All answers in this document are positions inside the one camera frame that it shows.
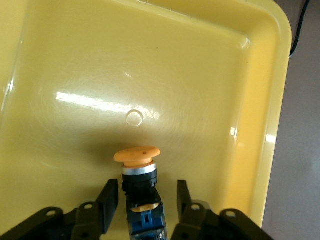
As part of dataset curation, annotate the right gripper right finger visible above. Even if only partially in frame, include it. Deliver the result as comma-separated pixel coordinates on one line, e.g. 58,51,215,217
169,179,274,240

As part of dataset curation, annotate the yellow mushroom push button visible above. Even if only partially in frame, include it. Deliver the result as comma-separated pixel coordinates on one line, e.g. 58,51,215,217
113,146,167,240

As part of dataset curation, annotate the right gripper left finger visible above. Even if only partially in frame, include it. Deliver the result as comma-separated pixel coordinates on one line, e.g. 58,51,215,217
0,178,120,240

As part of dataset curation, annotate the thin black table cable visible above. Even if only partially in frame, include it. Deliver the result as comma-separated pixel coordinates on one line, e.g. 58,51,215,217
289,0,311,58

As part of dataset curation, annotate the yellow plastic tray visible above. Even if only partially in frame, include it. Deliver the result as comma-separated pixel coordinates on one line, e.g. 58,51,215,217
0,0,293,240

